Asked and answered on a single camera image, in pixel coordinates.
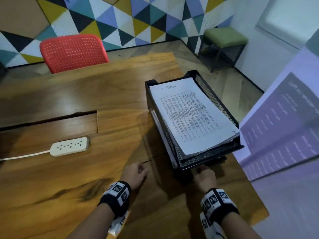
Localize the white power strip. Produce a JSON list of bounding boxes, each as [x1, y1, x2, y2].
[[50, 137, 90, 157]]

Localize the black left wristband with markers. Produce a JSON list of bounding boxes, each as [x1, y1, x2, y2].
[[98, 181, 132, 234]]

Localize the person's left forearm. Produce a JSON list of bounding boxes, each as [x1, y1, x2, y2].
[[66, 203, 118, 239]]

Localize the printed paper stack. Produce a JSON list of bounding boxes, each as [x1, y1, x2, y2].
[[149, 77, 240, 160]]

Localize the wooden table cable hatch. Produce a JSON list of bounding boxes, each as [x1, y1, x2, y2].
[[0, 110, 98, 148]]

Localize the purple printed banner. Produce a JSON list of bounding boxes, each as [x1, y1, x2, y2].
[[235, 47, 319, 182]]

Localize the green cushioned metal stool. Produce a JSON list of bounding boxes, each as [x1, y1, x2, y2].
[[198, 27, 249, 73]]

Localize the black wristband with markers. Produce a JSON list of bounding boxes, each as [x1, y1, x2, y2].
[[98, 181, 132, 234], [199, 188, 240, 239]]

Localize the person's left hand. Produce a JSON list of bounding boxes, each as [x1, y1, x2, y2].
[[121, 163, 149, 191]]

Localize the black mesh paper tray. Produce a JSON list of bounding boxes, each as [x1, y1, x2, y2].
[[145, 70, 245, 183]]

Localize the black right wristband with markers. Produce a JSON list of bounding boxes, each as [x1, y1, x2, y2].
[[199, 188, 240, 239]]

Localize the person's right hand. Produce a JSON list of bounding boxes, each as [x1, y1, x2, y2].
[[193, 165, 217, 193]]

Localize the white power strip cable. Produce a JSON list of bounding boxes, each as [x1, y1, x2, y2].
[[0, 150, 52, 161]]

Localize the red perforated plastic chair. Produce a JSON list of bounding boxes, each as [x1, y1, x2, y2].
[[39, 34, 109, 74]]

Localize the person's right forearm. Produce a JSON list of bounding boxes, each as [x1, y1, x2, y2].
[[220, 213, 263, 239]]

